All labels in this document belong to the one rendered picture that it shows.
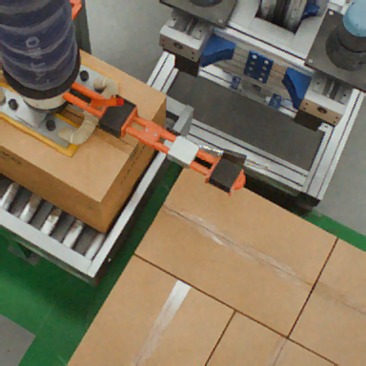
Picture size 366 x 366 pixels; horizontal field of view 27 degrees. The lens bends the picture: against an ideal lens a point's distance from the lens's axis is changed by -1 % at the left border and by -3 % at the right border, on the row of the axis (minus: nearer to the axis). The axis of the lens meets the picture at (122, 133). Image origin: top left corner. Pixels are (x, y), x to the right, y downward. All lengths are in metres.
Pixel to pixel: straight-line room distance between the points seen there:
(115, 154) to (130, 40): 1.30
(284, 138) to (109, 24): 1.00
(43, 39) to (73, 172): 0.56
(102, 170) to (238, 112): 1.03
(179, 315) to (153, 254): 0.23
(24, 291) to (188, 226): 0.85
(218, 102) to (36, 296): 1.10
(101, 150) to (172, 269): 0.54
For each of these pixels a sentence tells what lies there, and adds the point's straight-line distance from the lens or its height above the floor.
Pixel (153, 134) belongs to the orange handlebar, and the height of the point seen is 1.10.
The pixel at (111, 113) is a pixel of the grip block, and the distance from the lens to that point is 2.20.
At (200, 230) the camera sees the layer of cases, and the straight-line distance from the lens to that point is 2.67.
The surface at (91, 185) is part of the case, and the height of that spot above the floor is 0.95.
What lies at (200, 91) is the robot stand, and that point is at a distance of 3.21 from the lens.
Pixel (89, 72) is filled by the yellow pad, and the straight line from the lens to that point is 2.39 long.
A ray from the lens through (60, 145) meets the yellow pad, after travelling 2.31.
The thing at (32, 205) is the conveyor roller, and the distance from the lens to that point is 2.70.
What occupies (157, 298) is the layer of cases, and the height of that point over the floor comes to 0.54.
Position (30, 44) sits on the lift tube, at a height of 1.48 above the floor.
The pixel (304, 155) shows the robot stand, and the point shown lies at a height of 0.21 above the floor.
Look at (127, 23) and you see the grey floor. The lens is 3.59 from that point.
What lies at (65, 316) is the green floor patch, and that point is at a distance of 3.17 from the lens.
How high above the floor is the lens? 3.13
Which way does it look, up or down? 69 degrees down
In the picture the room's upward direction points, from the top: 3 degrees counter-clockwise
